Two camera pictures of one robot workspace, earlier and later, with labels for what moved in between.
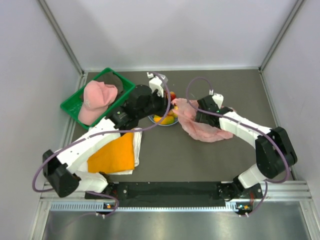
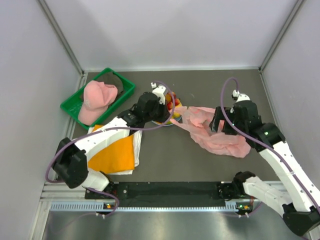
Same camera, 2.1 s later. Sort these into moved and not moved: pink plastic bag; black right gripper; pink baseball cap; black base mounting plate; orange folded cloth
Moved: black right gripper; pink plastic bag
Not moved: orange folded cloth; black base mounting plate; pink baseball cap
